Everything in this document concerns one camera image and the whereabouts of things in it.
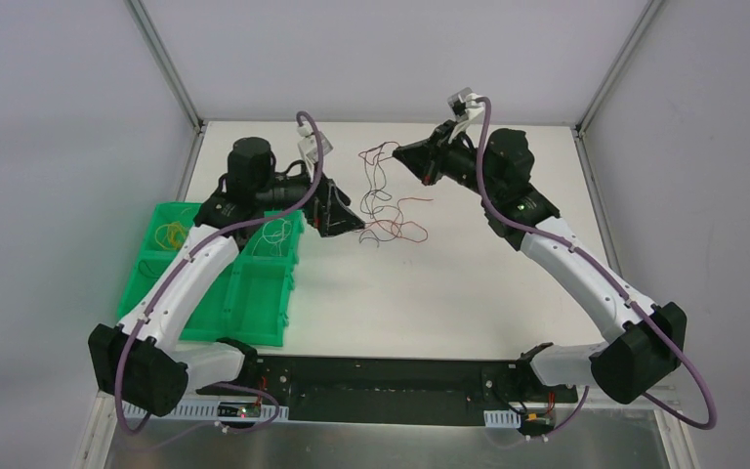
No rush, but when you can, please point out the thin orange wire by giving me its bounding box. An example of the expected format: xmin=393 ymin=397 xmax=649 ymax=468
xmin=153 ymin=221 xmax=191 ymax=254

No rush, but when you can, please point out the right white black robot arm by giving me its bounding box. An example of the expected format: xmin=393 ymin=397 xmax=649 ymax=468
xmin=482 ymin=128 xmax=687 ymax=405

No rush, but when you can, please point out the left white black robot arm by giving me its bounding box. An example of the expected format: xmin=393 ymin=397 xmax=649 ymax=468
xmin=88 ymin=132 xmax=363 ymax=416

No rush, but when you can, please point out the green plastic compartment bin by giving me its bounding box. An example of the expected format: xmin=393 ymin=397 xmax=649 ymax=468
xmin=116 ymin=202 xmax=305 ymax=347

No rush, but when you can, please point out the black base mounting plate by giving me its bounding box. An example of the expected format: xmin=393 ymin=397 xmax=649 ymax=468
xmin=234 ymin=355 xmax=578 ymax=426

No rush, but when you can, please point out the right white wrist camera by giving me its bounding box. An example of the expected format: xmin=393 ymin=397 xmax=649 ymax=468
xmin=447 ymin=87 xmax=485 ymax=143

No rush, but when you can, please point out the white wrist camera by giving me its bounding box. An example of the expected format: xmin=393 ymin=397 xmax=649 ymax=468
xmin=298 ymin=125 xmax=334 ymax=172
xmin=447 ymin=87 xmax=485 ymax=143

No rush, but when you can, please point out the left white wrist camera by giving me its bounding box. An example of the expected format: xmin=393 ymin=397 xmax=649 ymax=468
xmin=298 ymin=125 xmax=334 ymax=172

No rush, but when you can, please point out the left white cable duct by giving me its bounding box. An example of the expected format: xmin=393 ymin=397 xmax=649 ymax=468
xmin=166 ymin=399 xmax=289 ymax=423

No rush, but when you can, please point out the white cable duct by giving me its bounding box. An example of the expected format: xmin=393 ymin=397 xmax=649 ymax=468
xmin=166 ymin=399 xmax=289 ymax=423
xmin=483 ymin=409 xmax=521 ymax=429

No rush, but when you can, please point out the right white cable duct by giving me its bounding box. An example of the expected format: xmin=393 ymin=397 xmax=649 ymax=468
xmin=483 ymin=409 xmax=521 ymax=429

